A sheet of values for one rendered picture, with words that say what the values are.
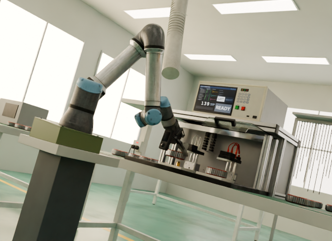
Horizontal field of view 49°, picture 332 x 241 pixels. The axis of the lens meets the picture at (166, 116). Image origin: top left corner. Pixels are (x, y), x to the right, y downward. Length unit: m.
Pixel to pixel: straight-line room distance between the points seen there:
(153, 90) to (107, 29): 6.03
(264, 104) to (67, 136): 1.06
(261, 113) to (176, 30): 1.72
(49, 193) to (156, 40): 0.81
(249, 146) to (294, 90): 6.79
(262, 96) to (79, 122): 0.99
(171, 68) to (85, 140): 1.80
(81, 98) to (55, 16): 5.34
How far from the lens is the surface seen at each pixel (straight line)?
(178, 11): 3.62
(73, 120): 1.59
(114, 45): 7.76
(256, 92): 2.05
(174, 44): 3.41
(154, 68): 1.67
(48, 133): 1.55
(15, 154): 6.63
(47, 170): 1.59
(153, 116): 1.64
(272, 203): 1.50
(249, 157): 2.11
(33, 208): 1.63
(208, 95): 2.17
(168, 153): 1.95
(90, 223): 2.94
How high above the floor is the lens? 0.78
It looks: 7 degrees up
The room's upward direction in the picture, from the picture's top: 15 degrees clockwise
